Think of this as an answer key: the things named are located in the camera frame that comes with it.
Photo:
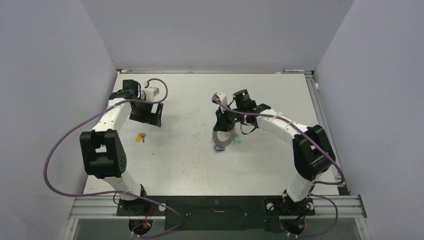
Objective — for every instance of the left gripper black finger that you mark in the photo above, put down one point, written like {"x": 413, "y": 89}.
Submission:
{"x": 157, "y": 116}
{"x": 141, "y": 117}

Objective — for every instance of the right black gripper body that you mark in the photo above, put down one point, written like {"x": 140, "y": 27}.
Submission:
{"x": 235, "y": 118}

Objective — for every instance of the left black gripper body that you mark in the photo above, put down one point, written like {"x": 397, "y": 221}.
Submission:
{"x": 143, "y": 108}

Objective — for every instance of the large metal ring disc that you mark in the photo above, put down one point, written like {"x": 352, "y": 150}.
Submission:
{"x": 222, "y": 138}

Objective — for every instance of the small silver key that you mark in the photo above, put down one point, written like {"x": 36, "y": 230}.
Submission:
{"x": 143, "y": 138}

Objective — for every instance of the green key tag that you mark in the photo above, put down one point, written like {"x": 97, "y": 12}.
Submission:
{"x": 237, "y": 140}

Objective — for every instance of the blue key tag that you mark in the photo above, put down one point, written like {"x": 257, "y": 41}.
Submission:
{"x": 218, "y": 148}

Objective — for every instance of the yellow key tag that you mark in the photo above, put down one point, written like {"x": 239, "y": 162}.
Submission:
{"x": 139, "y": 137}

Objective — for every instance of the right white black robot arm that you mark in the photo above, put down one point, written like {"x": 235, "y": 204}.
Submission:
{"x": 312, "y": 152}

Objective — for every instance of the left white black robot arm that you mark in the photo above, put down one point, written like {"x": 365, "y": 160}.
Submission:
{"x": 102, "y": 151}

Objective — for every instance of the red white marker pen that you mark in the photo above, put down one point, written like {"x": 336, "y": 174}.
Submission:
{"x": 293, "y": 71}

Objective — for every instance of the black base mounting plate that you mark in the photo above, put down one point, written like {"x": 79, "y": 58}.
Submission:
{"x": 271, "y": 213}

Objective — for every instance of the aluminium rail back edge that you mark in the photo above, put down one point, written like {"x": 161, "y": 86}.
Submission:
{"x": 237, "y": 71}

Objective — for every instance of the aluminium frame rail right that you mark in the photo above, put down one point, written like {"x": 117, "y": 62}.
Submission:
{"x": 322, "y": 121}

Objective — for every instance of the aluminium frame rail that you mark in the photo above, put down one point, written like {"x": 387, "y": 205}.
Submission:
{"x": 102, "y": 207}
{"x": 322, "y": 121}

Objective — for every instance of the aluminium frame rail front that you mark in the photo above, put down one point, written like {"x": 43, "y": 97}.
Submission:
{"x": 102, "y": 207}

